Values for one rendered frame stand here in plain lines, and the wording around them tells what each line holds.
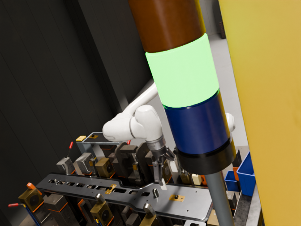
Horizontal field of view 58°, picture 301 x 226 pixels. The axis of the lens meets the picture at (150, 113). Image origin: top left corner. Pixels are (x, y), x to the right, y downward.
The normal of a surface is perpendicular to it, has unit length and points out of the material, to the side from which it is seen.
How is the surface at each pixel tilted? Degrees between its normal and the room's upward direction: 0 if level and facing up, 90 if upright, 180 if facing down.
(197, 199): 0
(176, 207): 0
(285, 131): 90
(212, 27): 90
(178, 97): 90
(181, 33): 90
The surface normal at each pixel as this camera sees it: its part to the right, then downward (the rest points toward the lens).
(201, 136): -0.01, 0.41
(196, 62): 0.36, 0.27
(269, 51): -0.46, 0.50
